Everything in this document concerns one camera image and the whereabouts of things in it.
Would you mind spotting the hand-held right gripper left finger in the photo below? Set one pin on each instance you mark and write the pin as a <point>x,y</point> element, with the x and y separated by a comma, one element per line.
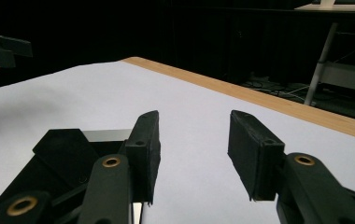
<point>144,155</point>

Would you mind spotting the rectangular mirror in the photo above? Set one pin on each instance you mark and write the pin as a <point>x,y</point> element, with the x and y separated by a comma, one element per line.
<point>107,135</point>

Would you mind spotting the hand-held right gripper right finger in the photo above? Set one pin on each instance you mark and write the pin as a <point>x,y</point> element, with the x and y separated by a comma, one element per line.
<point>250,155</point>

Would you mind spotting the white desk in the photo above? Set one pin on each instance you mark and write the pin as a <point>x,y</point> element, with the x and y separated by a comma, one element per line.
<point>347,7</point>

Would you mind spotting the grey desk crossbar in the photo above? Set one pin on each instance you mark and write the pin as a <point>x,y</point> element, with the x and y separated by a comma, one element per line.
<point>350,76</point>

